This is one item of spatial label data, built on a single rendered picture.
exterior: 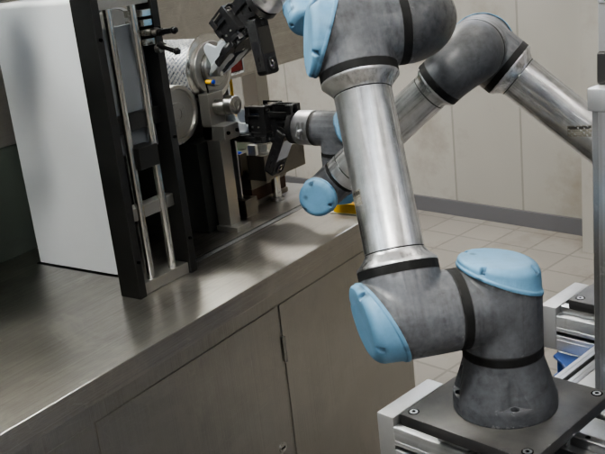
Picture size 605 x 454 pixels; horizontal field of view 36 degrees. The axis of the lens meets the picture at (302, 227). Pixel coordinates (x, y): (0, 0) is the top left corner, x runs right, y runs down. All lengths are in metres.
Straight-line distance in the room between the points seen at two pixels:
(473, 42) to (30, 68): 0.84
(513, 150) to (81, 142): 3.13
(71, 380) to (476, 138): 3.55
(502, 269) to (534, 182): 3.38
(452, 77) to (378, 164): 0.43
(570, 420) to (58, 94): 1.09
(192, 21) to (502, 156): 2.53
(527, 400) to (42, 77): 1.08
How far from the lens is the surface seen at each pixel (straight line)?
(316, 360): 1.97
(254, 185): 2.18
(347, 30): 1.32
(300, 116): 1.95
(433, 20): 1.36
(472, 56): 1.69
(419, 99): 1.71
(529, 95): 1.81
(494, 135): 4.70
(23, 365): 1.55
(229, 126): 1.97
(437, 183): 4.98
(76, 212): 1.89
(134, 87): 1.72
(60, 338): 1.62
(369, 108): 1.30
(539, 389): 1.35
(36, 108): 1.89
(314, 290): 1.92
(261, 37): 1.88
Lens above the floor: 1.51
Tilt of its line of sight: 18 degrees down
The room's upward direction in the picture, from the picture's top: 6 degrees counter-clockwise
